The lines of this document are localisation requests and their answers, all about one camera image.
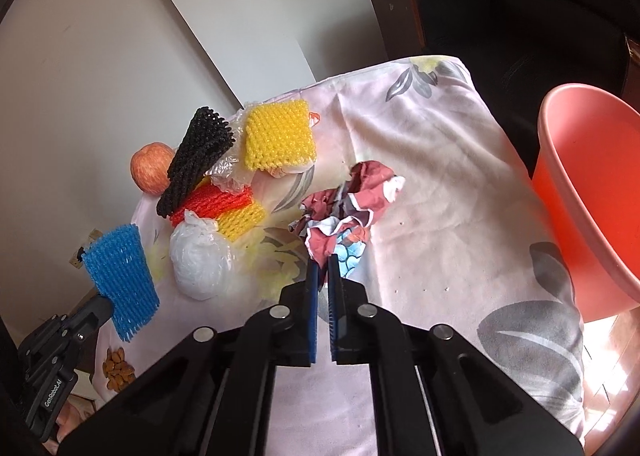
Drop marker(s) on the red apple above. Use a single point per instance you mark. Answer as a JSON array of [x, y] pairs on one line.
[[147, 168]]

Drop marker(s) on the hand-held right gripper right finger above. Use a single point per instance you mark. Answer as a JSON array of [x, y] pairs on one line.
[[334, 316]]

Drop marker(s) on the wall socket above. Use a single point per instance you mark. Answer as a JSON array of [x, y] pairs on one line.
[[76, 257]]

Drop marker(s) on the black foam fruit net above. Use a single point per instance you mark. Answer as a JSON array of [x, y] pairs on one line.
[[195, 156]]

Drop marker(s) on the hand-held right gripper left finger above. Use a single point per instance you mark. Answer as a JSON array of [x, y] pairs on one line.
[[312, 316]]

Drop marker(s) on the red printed paper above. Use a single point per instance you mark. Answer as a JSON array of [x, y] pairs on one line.
[[360, 196]]

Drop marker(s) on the black leather armchair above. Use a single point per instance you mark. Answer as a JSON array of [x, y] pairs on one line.
[[525, 36]]

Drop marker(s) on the red foam fruit net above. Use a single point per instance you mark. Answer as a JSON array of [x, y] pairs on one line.
[[210, 201]]

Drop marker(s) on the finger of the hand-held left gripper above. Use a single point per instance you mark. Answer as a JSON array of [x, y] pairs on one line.
[[92, 316]]

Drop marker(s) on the yellow foam fruit net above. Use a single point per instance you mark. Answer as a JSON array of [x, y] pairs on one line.
[[242, 222], [277, 136]]

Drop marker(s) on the clear plastic bag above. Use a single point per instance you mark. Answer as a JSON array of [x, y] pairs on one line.
[[227, 173]]

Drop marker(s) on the blue foam fruit net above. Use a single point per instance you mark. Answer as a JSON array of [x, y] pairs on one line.
[[120, 276]]

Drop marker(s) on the pink plastic bucket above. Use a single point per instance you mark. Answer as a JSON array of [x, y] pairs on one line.
[[575, 196]]

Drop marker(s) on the brown wooden side table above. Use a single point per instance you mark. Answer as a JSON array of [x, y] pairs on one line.
[[395, 21]]

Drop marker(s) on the floral pink tablecloth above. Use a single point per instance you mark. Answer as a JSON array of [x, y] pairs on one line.
[[440, 176]]

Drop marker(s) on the pile of almonds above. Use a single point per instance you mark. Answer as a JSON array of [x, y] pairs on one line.
[[117, 368]]

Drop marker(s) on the white knotted plastic bag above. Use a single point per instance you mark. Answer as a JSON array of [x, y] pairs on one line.
[[197, 261]]

